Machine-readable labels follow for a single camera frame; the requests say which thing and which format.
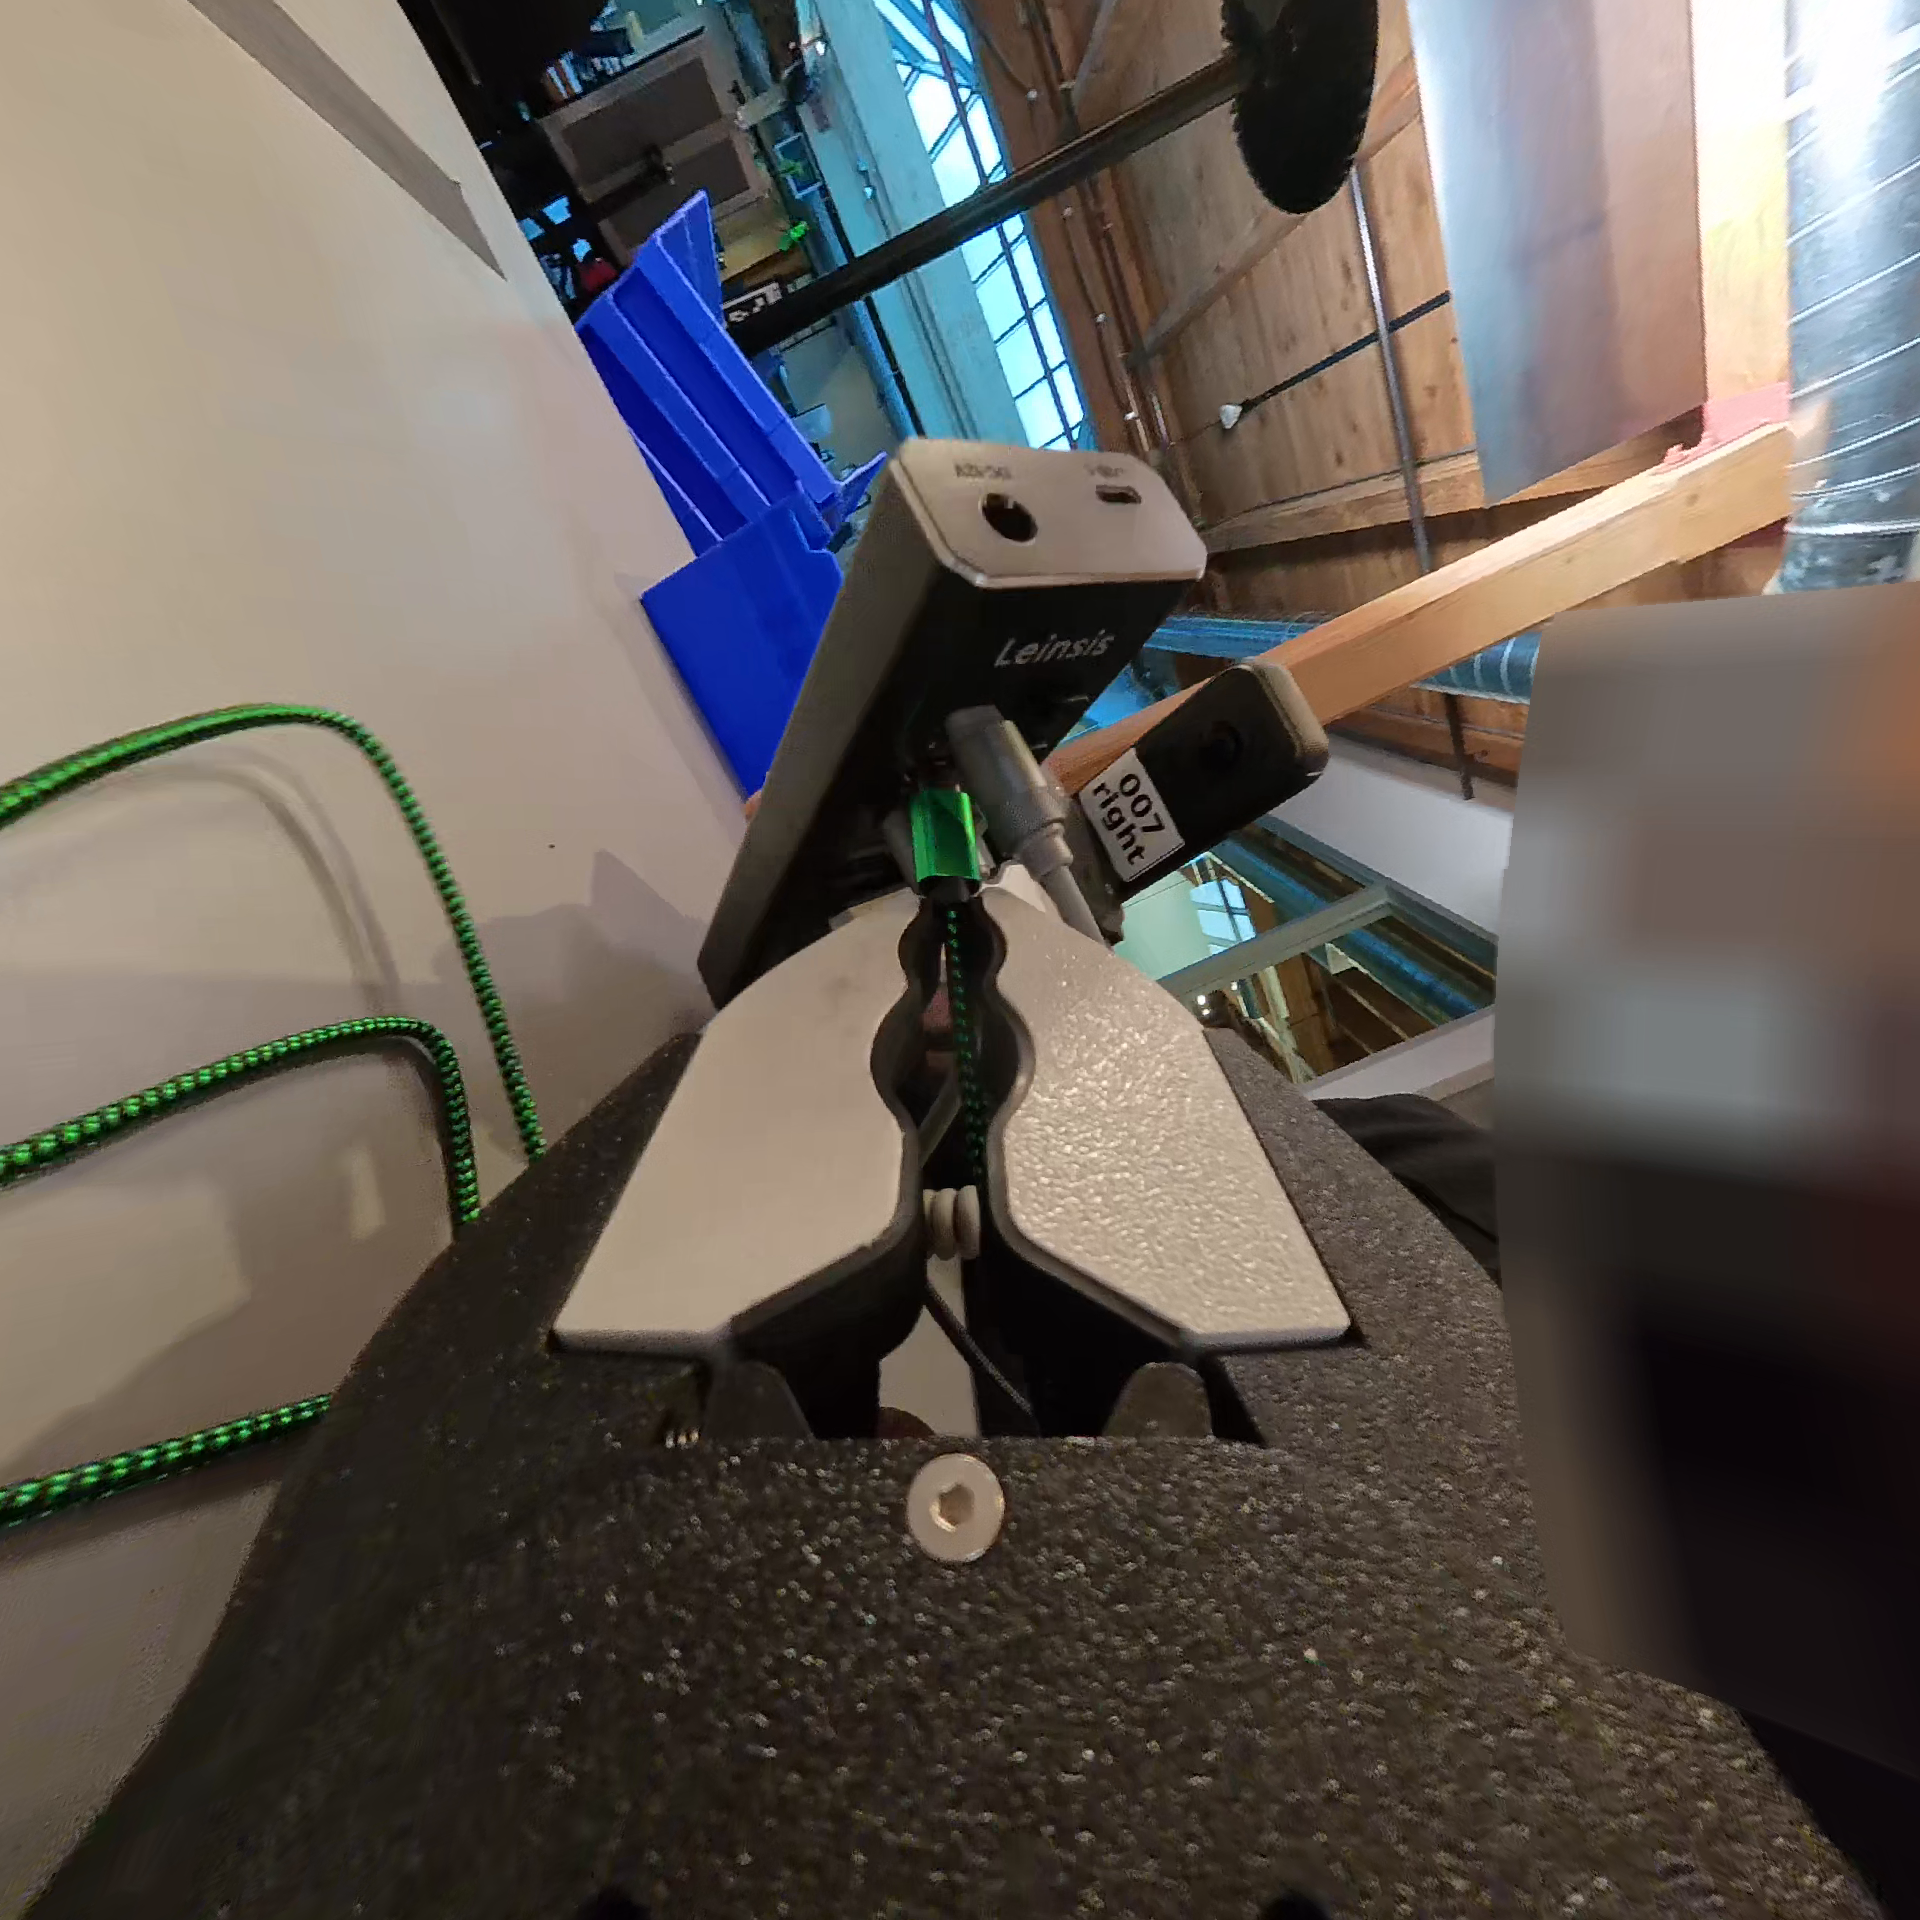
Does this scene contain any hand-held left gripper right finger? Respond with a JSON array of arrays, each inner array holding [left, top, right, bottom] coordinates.
[[980, 895, 1354, 1361]]

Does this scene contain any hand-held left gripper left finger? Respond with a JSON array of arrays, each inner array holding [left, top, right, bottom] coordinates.
[[551, 897, 923, 1361]]

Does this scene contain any green braided cable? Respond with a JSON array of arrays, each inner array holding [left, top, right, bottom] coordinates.
[[0, 700, 996, 1534]]

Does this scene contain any dark grey USB hub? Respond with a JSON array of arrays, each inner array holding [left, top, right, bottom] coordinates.
[[698, 438, 1212, 1009]]

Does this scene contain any grey desk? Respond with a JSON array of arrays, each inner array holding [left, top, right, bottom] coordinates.
[[0, 0, 799, 1920]]

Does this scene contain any person's black top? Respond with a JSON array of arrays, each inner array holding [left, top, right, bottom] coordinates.
[[1317, 1091, 1504, 1279]]

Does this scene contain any wooden beam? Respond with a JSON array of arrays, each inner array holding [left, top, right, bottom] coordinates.
[[1049, 424, 1799, 790]]

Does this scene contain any blue storage bin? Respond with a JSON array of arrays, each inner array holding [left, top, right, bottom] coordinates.
[[575, 192, 842, 549], [641, 501, 846, 797]]

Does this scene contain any grey hanging panel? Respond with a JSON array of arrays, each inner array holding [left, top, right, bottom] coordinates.
[[1408, 0, 1713, 506]]

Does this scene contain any black pole with round disc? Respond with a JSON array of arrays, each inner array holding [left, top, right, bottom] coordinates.
[[719, 0, 1381, 356]]

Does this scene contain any grey coiled cable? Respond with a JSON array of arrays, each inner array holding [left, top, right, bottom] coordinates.
[[948, 708, 1119, 947]]

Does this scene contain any spiral metal duct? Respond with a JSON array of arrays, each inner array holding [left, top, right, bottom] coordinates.
[[1147, 611, 1547, 704]]

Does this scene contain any silver ventilation duct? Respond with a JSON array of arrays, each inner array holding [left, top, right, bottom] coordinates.
[[1783, 0, 1920, 595]]

